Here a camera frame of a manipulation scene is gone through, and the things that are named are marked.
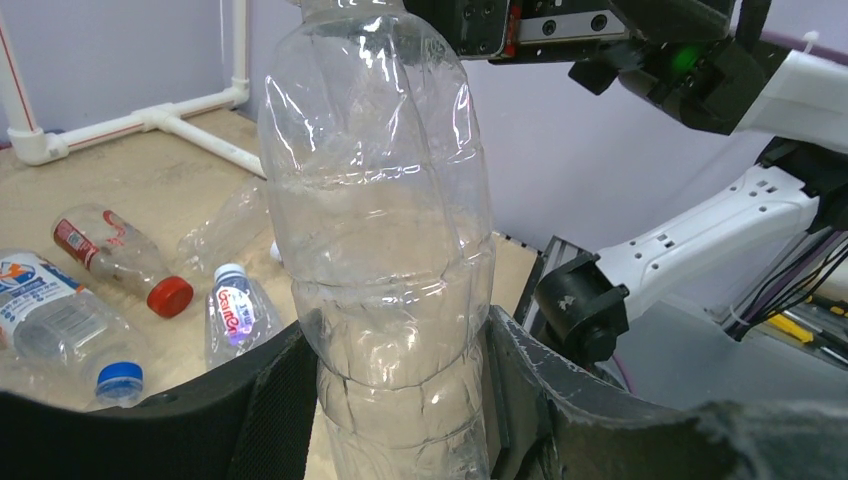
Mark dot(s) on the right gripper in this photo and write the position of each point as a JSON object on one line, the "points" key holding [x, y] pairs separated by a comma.
{"points": [[680, 56]]}

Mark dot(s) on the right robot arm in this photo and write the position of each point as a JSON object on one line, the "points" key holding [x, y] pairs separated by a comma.
{"points": [[607, 112]]}

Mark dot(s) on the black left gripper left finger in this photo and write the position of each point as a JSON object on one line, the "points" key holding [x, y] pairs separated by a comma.
{"points": [[250, 418]]}

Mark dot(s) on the white-label clear bottle white cap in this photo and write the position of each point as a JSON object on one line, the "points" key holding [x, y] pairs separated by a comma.
{"points": [[50, 318]]}

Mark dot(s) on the large clear crushed bottle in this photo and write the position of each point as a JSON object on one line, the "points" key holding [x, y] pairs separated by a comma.
{"points": [[380, 204]]}

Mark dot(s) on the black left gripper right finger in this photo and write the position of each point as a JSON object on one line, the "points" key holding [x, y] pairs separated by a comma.
{"points": [[546, 418]]}

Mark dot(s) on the clear bottle near pipe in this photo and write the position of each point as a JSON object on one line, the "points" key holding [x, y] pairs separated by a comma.
{"points": [[224, 236]]}

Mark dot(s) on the small red-label bottle white cap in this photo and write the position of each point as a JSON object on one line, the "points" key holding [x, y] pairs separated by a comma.
{"points": [[239, 316]]}

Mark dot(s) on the red-cap clear bottle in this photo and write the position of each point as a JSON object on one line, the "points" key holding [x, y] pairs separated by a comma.
{"points": [[112, 250]]}

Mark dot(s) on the white PVC pipe frame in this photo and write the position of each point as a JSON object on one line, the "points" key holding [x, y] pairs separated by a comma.
{"points": [[76, 74]]}

